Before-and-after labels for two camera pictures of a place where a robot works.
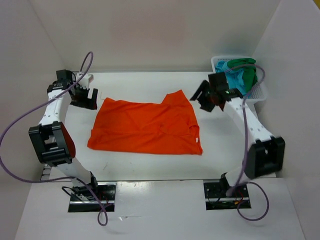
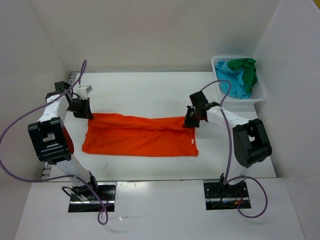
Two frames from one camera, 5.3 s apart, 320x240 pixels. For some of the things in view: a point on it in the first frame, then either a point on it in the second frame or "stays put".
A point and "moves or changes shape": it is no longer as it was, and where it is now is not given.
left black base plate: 106,192 stays put
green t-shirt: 250,74 stays put
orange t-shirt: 143,127 moves or changes shape
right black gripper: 203,88 to 188,123
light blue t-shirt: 234,77 stays put
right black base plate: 216,199 stays put
